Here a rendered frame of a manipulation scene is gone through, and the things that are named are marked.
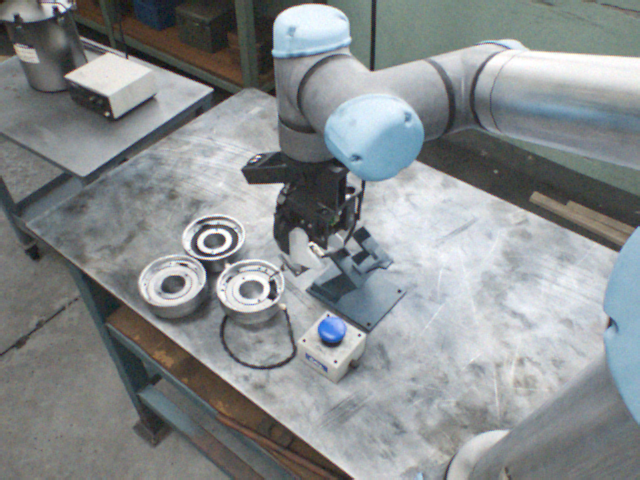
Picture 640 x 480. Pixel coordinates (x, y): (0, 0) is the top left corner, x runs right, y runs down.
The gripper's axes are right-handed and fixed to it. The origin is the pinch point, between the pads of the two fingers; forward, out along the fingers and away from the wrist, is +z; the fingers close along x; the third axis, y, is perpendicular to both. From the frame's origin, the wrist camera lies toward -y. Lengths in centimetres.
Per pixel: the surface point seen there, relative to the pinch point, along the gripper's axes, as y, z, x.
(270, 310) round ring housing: -2.4, 10.1, -4.7
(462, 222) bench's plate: 9.5, 13.1, 33.5
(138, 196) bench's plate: -41.8, 13.1, 0.7
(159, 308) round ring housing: -15.4, 9.7, -15.3
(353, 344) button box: 11.5, 8.6, -2.5
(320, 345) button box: 8.0, 8.6, -5.6
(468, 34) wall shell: -51, 43, 157
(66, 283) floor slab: -111, 93, 2
